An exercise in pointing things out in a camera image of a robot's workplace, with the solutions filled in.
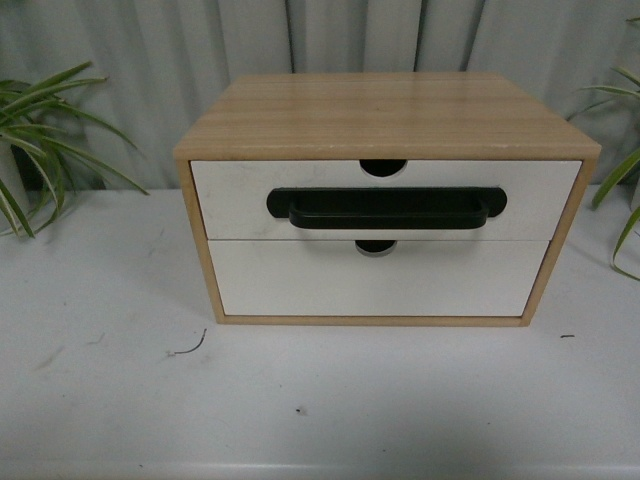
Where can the small wire scrap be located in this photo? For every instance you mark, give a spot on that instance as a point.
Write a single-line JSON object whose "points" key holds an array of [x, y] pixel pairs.
{"points": [[170, 354]]}

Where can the spider plant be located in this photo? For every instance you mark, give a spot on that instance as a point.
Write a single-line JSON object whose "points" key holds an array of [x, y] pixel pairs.
{"points": [[30, 114], [625, 168]]}

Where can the right spider plant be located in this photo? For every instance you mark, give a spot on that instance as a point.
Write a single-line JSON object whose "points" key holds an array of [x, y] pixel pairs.
{"points": [[625, 168]]}

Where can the left spider plant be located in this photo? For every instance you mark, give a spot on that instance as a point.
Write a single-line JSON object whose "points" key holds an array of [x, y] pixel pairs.
{"points": [[30, 114]]}

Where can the black drawer handle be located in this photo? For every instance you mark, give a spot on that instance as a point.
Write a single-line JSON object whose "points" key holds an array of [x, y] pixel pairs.
{"points": [[411, 208]]}

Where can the wooden drawer cabinet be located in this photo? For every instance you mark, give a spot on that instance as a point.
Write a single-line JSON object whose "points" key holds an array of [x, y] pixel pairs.
{"points": [[383, 121]]}

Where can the white top drawer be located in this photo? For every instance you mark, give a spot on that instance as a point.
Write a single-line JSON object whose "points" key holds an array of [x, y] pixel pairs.
{"points": [[233, 195]]}

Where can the white drawer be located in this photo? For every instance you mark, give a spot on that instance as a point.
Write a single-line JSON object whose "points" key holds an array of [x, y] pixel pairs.
{"points": [[416, 278], [233, 195]]}

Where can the white bottom drawer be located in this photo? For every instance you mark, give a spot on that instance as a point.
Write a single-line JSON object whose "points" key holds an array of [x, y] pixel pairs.
{"points": [[416, 278]]}

